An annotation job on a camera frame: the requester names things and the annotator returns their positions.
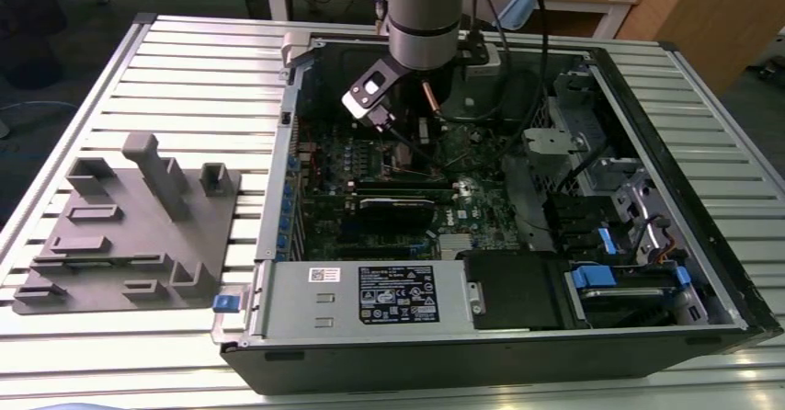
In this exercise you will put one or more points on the silver CPU green edge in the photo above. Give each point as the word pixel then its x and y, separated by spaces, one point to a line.
pixel 402 156

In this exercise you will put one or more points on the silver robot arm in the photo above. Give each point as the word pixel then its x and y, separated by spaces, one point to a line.
pixel 423 14

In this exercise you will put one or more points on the black RAM slot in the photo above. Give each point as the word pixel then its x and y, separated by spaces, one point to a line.
pixel 373 196
pixel 373 190
pixel 373 179
pixel 373 185

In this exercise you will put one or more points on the metal drive cage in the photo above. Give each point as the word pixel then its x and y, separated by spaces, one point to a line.
pixel 570 106

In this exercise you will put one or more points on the black graphics card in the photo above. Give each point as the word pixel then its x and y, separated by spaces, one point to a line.
pixel 395 217

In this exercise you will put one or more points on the green motherboard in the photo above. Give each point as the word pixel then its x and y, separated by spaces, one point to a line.
pixel 484 219

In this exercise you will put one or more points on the silver chipset heatsink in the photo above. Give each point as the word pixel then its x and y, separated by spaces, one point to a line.
pixel 458 242

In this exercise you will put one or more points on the blue plastic strip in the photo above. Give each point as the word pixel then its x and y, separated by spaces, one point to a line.
pixel 606 240

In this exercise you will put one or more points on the silver power supply unit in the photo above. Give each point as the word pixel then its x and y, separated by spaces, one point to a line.
pixel 288 299

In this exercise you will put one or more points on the wooden cabinet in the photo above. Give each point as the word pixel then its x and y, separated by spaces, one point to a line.
pixel 705 14

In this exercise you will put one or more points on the grey parts rack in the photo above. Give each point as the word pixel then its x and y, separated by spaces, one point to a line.
pixel 153 244

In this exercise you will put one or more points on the blue case latch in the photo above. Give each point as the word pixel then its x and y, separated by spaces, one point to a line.
pixel 225 303

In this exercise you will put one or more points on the black hard disk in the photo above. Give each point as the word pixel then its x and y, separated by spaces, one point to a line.
pixel 619 306

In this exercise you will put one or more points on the blue plastic tab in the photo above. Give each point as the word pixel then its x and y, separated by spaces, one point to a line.
pixel 681 276

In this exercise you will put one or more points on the grey office chair base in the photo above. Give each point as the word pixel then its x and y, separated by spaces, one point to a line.
pixel 774 60

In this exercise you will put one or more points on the black PC case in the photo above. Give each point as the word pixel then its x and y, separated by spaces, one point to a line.
pixel 428 373

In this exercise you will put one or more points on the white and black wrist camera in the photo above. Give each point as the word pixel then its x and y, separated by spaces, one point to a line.
pixel 371 88

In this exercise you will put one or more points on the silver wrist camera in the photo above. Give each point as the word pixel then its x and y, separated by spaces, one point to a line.
pixel 484 67

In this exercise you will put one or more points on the silver metal bracket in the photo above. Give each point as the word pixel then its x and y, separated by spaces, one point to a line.
pixel 548 141

